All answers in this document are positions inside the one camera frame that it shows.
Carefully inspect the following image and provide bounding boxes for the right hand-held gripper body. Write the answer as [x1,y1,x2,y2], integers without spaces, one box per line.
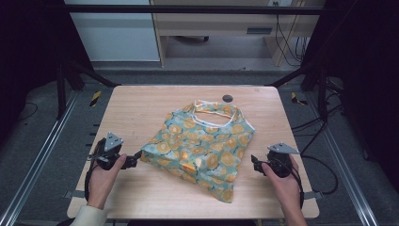
[264,142,301,179]

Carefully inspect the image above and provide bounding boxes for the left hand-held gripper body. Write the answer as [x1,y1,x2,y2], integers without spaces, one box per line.
[88,131,126,171]

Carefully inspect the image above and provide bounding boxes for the teal orange floral fabric bag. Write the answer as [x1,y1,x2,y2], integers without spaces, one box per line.
[139,99,256,204]

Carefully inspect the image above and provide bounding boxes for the person's right hand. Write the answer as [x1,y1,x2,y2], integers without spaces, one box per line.
[261,154,303,209]

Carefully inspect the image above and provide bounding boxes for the person's left hand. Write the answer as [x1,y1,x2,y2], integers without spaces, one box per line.
[87,153,128,211]

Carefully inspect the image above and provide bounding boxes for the white cabinet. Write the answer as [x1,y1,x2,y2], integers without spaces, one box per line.
[64,0,161,62]

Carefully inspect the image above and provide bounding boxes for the dark object under desk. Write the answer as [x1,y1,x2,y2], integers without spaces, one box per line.
[171,35,211,44]

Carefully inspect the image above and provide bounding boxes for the black curtain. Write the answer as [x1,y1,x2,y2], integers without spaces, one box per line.
[300,0,399,193]
[0,0,92,144]

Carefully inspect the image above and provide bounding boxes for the right hand-held gripper black cable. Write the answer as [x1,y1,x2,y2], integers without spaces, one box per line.
[281,164,305,210]

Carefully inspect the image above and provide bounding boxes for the hand-held gripper black cable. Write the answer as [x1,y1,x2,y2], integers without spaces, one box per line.
[83,137,107,202]
[281,164,305,210]

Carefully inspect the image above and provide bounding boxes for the bundle of black floor cables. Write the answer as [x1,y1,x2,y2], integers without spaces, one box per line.
[291,79,345,157]

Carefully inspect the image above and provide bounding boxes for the left hand-held gripper black cable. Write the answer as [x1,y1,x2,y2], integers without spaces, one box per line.
[83,137,107,202]

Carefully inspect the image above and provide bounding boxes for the yellow-handled tool left floor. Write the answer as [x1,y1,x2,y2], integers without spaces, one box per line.
[88,89,104,108]

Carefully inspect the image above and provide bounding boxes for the yellow-handled tool floor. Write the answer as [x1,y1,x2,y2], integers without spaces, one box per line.
[290,91,309,107]
[88,89,104,108]

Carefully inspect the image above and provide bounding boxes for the grey table edge bracket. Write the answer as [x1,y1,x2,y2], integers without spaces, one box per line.
[63,189,87,200]
[303,190,325,201]

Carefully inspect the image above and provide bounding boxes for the looped black floor cable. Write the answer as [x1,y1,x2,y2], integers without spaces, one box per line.
[299,153,340,196]

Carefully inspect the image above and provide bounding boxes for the yellow-handled tool right floor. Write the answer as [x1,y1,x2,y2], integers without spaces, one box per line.
[290,91,309,107]

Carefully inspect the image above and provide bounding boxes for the aluminium floor rail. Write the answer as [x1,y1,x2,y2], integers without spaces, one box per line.
[305,92,381,226]
[0,90,80,226]

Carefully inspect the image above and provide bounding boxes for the black metal frame stand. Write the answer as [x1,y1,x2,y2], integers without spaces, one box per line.
[266,60,329,122]
[56,58,122,121]

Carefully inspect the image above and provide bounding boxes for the thin black floor cable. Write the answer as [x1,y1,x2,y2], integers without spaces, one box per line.
[17,101,40,122]

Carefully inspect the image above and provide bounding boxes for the black cables under desk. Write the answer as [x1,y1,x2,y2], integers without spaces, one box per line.
[273,13,311,68]

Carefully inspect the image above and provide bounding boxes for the black horizontal frame bar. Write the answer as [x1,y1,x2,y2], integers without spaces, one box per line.
[62,4,326,16]

